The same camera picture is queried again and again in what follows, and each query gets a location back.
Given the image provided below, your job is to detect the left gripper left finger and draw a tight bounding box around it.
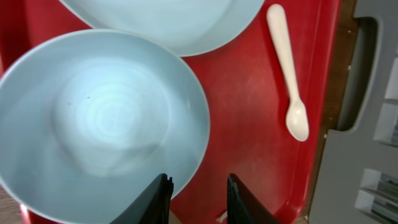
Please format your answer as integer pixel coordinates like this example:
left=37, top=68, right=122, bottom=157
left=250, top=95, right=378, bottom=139
left=110, top=174, right=174, bottom=224

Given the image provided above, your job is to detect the small light blue bowl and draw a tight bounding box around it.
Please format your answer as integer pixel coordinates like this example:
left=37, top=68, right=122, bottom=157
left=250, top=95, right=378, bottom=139
left=1, top=29, right=210, bottom=223

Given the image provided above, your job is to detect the small white scrap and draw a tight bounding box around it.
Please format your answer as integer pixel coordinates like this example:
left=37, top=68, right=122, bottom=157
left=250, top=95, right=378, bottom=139
left=216, top=211, right=228, bottom=223

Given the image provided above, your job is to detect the white plastic spoon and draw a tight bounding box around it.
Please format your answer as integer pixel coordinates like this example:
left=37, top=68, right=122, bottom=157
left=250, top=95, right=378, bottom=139
left=266, top=4, right=309, bottom=142

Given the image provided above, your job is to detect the large light blue plate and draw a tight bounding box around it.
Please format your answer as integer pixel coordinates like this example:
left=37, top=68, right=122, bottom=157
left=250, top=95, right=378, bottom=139
left=60, top=0, right=264, bottom=57

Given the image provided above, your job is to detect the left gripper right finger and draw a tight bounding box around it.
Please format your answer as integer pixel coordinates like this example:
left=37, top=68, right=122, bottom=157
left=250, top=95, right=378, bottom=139
left=227, top=174, right=280, bottom=224

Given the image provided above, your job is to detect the grey dishwasher rack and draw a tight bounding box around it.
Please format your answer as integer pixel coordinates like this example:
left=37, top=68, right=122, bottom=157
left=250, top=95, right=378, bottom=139
left=309, top=0, right=397, bottom=224

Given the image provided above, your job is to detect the red serving tray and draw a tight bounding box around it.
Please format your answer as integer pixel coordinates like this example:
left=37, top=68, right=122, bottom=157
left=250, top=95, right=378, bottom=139
left=1, top=0, right=340, bottom=223

